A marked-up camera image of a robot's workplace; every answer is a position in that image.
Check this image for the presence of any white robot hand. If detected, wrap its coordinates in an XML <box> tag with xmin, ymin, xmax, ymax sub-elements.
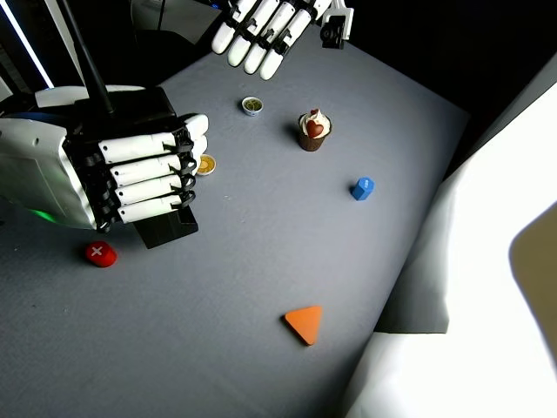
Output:
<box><xmin>211</xmin><ymin>0</ymin><xmax>335</xmax><ymax>82</ymax></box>
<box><xmin>0</xmin><ymin>84</ymin><xmax>211</xmax><ymax>233</ymax></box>

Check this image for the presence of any black toy walkie-talkie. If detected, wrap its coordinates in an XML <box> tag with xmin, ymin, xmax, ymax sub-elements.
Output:
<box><xmin>58</xmin><ymin>0</ymin><xmax>200</xmax><ymax>251</ymax></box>

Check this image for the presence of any small bowl yellow soup spoon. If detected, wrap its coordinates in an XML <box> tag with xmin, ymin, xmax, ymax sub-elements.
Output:
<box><xmin>195</xmin><ymin>153</ymin><xmax>218</xmax><ymax>177</ymax></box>

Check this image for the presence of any small bowl green soup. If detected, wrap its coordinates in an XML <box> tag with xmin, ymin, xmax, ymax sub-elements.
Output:
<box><xmin>241</xmin><ymin>96</ymin><xmax>265</xmax><ymax>118</ymax></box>

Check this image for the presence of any red round block white cross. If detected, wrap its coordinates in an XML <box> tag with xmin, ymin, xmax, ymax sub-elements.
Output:
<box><xmin>84</xmin><ymin>240</ymin><xmax>118</xmax><ymax>268</ymax></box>

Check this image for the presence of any toy cupcake with heart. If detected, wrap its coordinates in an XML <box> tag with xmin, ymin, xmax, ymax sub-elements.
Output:
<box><xmin>298</xmin><ymin>107</ymin><xmax>334</xmax><ymax>152</ymax></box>

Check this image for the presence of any grey table cloth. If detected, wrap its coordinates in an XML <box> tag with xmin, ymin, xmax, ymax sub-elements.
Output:
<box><xmin>0</xmin><ymin>7</ymin><xmax>471</xmax><ymax>418</ymax></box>

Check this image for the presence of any white pillar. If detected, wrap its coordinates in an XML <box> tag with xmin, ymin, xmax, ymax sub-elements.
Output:
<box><xmin>43</xmin><ymin>0</ymin><xmax>87</xmax><ymax>86</ymax></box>

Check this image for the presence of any white light strip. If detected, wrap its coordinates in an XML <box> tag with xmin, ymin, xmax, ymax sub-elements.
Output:
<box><xmin>0</xmin><ymin>0</ymin><xmax>56</xmax><ymax>90</ymax></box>

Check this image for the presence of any blue hexagonal block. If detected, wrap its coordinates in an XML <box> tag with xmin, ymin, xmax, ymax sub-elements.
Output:
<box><xmin>350</xmin><ymin>176</ymin><xmax>376</xmax><ymax>202</ymax></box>

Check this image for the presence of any orange triangle block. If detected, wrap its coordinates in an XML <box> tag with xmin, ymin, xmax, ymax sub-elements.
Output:
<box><xmin>284</xmin><ymin>305</ymin><xmax>324</xmax><ymax>347</ymax></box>

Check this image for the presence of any white backdrop cloth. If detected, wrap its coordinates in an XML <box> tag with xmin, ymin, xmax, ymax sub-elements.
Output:
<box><xmin>346</xmin><ymin>82</ymin><xmax>557</xmax><ymax>418</ymax></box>

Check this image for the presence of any beige board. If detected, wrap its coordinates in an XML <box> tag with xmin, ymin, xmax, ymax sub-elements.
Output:
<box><xmin>508</xmin><ymin>215</ymin><xmax>557</xmax><ymax>349</ymax></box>

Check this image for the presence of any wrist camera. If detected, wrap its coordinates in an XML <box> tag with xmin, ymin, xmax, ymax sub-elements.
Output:
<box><xmin>319</xmin><ymin>5</ymin><xmax>354</xmax><ymax>51</ymax></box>

